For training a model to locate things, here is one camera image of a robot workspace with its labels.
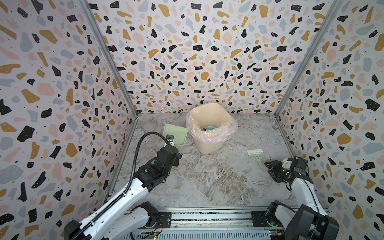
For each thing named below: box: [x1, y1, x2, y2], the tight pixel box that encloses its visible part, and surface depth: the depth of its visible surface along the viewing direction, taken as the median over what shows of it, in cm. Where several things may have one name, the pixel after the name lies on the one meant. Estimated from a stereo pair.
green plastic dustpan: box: [163, 122, 189, 146], surface depth 82 cm
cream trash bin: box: [189, 102, 231, 155], surface depth 90 cm
